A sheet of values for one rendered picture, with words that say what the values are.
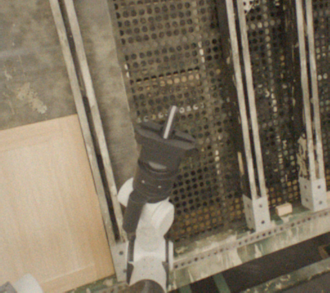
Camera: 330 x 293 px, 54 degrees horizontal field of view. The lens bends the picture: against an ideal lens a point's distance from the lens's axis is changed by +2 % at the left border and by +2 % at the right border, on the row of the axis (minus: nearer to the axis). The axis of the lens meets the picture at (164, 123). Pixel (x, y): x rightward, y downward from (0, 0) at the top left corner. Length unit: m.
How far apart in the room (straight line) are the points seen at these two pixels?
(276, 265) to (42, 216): 1.59
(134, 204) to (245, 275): 1.63
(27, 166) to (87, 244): 0.33
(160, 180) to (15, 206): 0.59
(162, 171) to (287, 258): 1.79
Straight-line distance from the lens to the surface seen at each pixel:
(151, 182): 0.65
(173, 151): 0.62
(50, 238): 1.16
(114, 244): 1.13
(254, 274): 2.26
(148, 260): 0.92
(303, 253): 2.42
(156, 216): 0.72
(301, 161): 1.38
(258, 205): 1.27
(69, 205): 1.12
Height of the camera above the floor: 2.03
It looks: 43 degrees down
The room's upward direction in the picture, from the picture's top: straight up
